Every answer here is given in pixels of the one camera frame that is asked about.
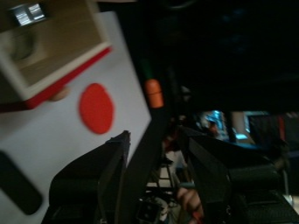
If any metal dough cutter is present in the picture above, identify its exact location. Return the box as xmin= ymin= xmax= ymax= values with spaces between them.
xmin=8 ymin=3 xmax=48 ymax=27

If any black rounded handle slot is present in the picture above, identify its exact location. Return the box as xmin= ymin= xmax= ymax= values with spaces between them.
xmin=0 ymin=150 xmax=44 ymax=216

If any flat red dough disc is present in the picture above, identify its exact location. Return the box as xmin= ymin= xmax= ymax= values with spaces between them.
xmin=79 ymin=82 xmax=116 ymax=136

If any orange toy carrot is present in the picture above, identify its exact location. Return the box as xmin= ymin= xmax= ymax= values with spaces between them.
xmin=142 ymin=59 xmax=164 ymax=109

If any round wooden drawer knob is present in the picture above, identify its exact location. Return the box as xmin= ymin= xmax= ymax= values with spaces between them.
xmin=48 ymin=86 xmax=71 ymax=102

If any wooden drawer with red front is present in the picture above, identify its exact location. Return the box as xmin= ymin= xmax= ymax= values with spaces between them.
xmin=0 ymin=0 xmax=114 ymax=114

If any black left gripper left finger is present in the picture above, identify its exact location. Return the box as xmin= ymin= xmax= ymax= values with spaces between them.
xmin=42 ymin=129 xmax=132 ymax=224

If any white cutting mat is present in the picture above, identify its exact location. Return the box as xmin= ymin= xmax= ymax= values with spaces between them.
xmin=0 ymin=10 xmax=154 ymax=224

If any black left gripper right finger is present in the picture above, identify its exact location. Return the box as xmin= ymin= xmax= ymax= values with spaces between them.
xmin=176 ymin=125 xmax=299 ymax=224

